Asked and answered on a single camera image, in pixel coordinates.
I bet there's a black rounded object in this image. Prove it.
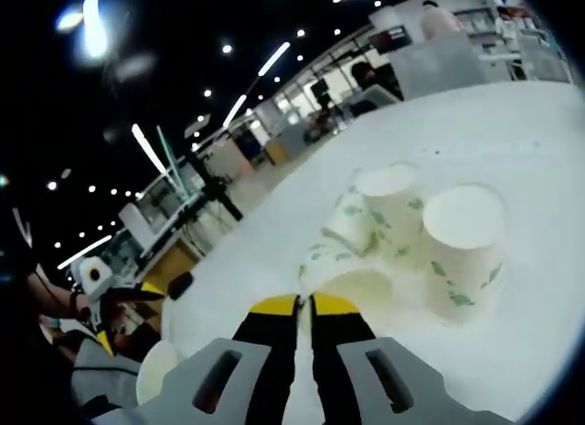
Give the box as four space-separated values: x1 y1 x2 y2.
167 271 194 301

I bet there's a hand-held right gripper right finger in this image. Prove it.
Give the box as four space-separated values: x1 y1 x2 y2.
310 292 508 425

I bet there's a white table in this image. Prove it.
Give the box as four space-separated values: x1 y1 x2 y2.
159 80 581 425

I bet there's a black wall screen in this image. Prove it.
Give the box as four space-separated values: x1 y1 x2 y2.
372 25 408 49

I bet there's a wooden cabinet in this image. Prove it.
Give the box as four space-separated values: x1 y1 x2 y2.
145 235 202 298

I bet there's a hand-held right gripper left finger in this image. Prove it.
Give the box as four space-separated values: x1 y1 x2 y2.
150 293 301 425

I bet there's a group of ceiling spotlights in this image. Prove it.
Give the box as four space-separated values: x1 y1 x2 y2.
45 0 380 252

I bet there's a black tripod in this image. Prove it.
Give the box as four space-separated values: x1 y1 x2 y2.
182 150 246 237

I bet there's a person's left hand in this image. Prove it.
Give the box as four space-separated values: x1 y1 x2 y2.
68 291 100 325

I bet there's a white display shelf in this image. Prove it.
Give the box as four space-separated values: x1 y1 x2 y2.
461 0 568 81

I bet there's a white office chair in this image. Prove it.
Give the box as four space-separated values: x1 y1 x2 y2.
349 85 394 118

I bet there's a green-printed white paper cup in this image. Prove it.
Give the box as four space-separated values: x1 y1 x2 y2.
135 340 182 407
322 186 376 257
420 183 507 328
296 239 395 337
354 163 429 266

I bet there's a straight ceiling light strip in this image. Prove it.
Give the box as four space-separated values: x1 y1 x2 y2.
258 40 292 78
222 94 248 127
131 122 165 175

